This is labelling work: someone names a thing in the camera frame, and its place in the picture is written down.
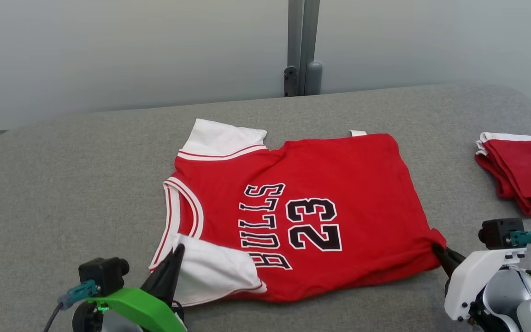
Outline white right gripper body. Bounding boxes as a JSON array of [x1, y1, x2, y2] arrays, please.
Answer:
[[444, 249, 526, 322]]

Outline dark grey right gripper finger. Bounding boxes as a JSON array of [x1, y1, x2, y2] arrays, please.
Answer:
[[433, 244, 467, 265], [436, 251, 460, 277]]

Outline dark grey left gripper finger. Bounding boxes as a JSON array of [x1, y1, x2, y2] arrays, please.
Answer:
[[140, 251, 174, 298], [159, 243, 186, 307]]

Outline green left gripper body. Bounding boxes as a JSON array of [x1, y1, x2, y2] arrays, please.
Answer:
[[86, 288, 188, 332]]

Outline red white basketball jersey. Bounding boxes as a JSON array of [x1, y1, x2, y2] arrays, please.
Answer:
[[149, 119, 447, 307]]

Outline red shorts with white stripe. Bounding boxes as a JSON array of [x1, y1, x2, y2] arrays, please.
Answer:
[[474, 132, 531, 217]]

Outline grey fabric sofa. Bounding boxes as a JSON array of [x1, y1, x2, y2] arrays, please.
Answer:
[[0, 84, 531, 332]]

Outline black left cable teal plug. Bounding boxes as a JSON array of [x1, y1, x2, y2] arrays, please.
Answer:
[[42, 280, 100, 332]]

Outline grey metal partition post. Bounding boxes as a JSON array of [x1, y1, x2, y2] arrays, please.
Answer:
[[284, 0, 324, 97]]

